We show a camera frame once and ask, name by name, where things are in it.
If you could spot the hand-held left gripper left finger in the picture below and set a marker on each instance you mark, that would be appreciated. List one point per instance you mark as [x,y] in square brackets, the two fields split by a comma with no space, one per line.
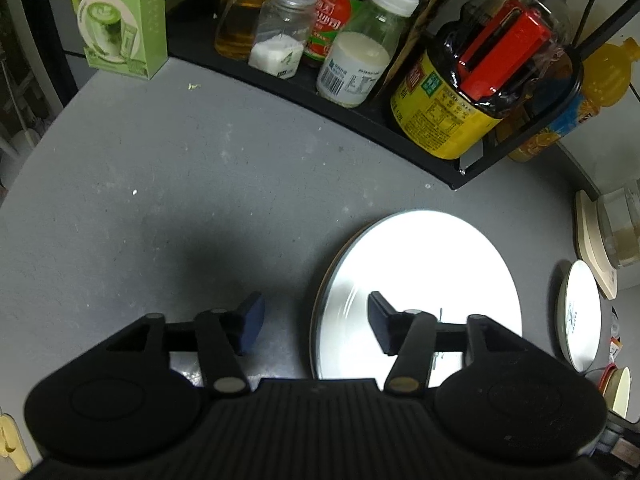
[252,322]

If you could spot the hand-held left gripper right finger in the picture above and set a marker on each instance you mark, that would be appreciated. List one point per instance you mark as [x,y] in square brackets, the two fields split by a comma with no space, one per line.
[381,322]

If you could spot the large deep white plate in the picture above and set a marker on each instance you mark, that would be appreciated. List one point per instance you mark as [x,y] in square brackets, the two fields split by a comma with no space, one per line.
[425,260]

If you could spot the small white plate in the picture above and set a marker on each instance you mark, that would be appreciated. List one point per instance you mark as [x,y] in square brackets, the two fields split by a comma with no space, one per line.
[580,310]

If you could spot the large yellow label sauce bottle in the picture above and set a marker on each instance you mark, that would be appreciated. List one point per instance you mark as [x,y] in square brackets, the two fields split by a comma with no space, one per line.
[445,110]

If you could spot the cream kettle base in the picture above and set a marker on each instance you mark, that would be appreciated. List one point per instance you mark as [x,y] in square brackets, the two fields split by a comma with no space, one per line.
[587,240]

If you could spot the red and black bowl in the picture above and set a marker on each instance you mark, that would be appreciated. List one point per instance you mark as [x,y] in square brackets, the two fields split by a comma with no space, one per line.
[600,375]

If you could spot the black metal rack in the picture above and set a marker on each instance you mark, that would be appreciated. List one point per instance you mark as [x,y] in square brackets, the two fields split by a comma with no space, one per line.
[320,105]

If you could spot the black round tin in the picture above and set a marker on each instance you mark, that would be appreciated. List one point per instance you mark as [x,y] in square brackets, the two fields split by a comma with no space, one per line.
[616,340]

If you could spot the pale green bowl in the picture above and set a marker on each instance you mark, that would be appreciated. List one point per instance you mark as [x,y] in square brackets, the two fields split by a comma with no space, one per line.
[619,390]

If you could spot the white cap glass jar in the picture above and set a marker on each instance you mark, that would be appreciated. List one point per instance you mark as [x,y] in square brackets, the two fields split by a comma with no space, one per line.
[355,65]

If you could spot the small clear shaker jar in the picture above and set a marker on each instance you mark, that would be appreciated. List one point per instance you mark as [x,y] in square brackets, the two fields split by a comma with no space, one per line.
[280,35]

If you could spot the red label sauce bottle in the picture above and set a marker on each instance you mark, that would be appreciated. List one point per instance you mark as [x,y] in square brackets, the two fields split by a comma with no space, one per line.
[327,25]

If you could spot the white top oil bottle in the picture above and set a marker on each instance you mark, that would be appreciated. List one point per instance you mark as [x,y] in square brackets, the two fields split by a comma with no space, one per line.
[240,15]

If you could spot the green carton box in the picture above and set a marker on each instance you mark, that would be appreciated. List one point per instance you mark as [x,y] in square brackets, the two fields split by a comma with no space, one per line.
[125,20]

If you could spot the orange juice bottle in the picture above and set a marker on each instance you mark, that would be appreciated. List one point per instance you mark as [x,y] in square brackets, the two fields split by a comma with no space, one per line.
[607,70]

